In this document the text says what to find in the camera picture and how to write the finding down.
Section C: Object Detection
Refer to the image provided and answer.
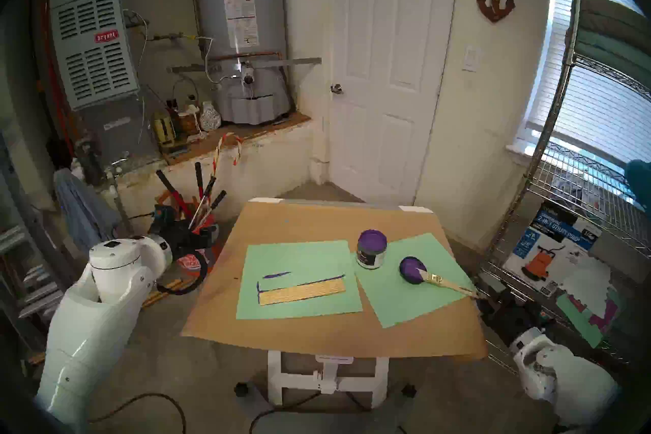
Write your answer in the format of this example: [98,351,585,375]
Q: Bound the mint green paper sheet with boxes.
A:
[235,240,363,321]
[352,233,478,329]

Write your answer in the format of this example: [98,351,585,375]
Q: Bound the aluminium ladder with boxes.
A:
[0,133,67,337]

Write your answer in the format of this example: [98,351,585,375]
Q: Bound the white scalloped paper sheet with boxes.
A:
[559,260,613,309]

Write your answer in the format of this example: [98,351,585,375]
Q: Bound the flat wooden slat board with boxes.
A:
[258,278,346,306]

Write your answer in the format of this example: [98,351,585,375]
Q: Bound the plywood heater platform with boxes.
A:
[165,113,312,167]

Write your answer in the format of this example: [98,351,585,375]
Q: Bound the purple paint jar lid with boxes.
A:
[399,256,428,285]

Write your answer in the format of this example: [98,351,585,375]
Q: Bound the green seat cushion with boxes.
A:
[565,26,651,89]
[572,0,646,39]

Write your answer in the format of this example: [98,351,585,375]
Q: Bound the utility pump cardboard box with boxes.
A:
[504,199,603,297]

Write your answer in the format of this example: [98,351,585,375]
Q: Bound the blue hanging cloth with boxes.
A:
[53,169,120,253]

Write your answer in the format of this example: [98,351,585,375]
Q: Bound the aluminium foil wrapped bundle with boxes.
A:
[199,101,222,131]

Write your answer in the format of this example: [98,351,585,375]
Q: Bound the black floor cable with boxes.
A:
[249,390,321,434]
[89,391,187,434]

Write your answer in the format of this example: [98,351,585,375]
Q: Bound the chrome wire shelf rack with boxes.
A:
[478,0,651,378]

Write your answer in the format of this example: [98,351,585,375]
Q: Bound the purple paint sample jar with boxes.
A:
[356,230,388,270]

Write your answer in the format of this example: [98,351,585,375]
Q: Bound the white panel door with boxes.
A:
[328,0,461,207]

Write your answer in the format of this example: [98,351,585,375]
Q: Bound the coloured paper stack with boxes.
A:
[556,286,621,348]

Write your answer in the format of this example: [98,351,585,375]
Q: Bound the grey Bryant furnace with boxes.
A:
[50,0,158,169]

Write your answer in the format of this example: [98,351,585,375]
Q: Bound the striped candy cane decoration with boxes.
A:
[211,132,245,184]

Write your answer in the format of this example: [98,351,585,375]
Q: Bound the wooden handle paint brush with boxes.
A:
[417,268,481,299]

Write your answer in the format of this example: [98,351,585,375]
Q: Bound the teal cloth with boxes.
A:
[625,159,651,220]

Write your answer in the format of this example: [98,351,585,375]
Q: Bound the grey metal heater strap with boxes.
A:
[168,57,322,73]

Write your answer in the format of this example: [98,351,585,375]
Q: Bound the brown paper covered table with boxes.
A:
[182,201,489,362]

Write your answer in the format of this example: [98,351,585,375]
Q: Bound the black looped gripper cable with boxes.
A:
[155,247,208,295]

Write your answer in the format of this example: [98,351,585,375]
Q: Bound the black grip metal tool handle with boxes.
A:
[201,190,228,229]
[196,176,217,228]

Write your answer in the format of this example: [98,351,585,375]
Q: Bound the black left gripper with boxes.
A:
[153,214,220,263]

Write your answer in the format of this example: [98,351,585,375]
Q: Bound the grey water heater tank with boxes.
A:
[192,0,295,125]

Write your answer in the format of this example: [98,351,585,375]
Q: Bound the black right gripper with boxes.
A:
[483,288,552,345]

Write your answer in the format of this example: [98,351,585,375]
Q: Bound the white window blinds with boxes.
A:
[524,0,651,174]

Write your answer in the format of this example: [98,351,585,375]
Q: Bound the yellow coated gas pipe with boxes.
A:
[147,33,212,43]

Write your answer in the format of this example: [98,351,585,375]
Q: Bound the brown wicker basket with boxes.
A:
[172,77,202,136]

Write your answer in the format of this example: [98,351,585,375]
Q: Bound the orange plastic bucket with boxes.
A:
[175,222,222,272]

